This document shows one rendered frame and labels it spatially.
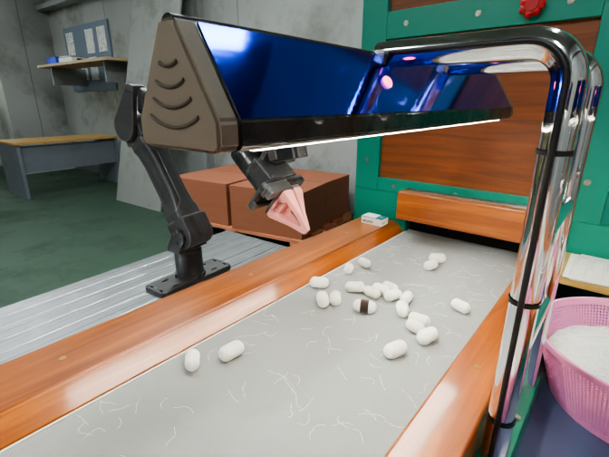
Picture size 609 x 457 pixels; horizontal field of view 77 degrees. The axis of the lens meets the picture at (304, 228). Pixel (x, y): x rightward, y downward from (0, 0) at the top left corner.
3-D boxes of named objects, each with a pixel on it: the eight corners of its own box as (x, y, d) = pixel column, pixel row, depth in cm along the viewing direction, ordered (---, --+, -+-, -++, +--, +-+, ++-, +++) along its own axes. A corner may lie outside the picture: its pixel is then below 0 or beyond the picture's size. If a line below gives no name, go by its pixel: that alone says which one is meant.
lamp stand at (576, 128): (339, 418, 50) (352, 40, 36) (407, 346, 64) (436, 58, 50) (495, 514, 38) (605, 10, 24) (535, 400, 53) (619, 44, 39)
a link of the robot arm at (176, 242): (212, 220, 88) (195, 217, 91) (182, 231, 81) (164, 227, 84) (214, 246, 90) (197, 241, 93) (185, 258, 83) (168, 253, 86)
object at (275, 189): (325, 217, 66) (294, 177, 69) (298, 227, 61) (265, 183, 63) (305, 239, 70) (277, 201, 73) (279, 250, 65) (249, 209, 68)
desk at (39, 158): (126, 183, 528) (119, 135, 508) (27, 199, 437) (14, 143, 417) (102, 178, 564) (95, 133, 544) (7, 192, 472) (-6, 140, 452)
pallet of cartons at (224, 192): (167, 231, 331) (159, 175, 316) (246, 207, 407) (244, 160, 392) (291, 269, 256) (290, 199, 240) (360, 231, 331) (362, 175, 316)
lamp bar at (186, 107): (140, 145, 25) (124, 21, 23) (464, 117, 70) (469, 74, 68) (217, 156, 20) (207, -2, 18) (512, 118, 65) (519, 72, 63)
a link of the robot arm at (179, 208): (217, 236, 87) (154, 105, 86) (194, 245, 81) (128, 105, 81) (200, 244, 90) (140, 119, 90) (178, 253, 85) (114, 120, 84)
